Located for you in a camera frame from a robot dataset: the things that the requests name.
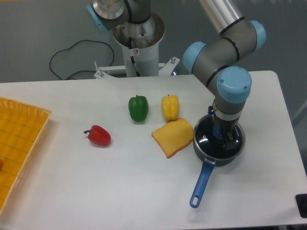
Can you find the glass lid blue knob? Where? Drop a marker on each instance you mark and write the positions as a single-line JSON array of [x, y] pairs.
[[206, 145]]

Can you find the black device table corner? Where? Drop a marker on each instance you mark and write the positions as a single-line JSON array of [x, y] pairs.
[[301, 200]]

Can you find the toast bread slice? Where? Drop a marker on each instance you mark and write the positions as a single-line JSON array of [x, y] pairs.
[[174, 136]]

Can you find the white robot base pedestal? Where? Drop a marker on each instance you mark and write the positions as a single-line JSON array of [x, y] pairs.
[[140, 45]]

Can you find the blue handled saucepan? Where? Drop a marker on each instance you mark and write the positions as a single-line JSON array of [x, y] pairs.
[[208, 166]]

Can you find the red bell pepper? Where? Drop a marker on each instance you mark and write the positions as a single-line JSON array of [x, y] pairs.
[[99, 136]]

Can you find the yellow bell pepper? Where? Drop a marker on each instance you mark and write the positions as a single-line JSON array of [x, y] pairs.
[[170, 107]]

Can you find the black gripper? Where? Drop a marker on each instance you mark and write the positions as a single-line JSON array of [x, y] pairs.
[[223, 123]]

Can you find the yellow plastic basket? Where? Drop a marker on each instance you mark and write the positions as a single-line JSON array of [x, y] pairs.
[[21, 126]]

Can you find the white metal base frame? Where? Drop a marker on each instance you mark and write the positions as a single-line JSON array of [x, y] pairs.
[[164, 70]]

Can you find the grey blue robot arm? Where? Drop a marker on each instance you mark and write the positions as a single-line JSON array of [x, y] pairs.
[[213, 64]]

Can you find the green bell pepper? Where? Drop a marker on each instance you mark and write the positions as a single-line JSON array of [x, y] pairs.
[[138, 108]]

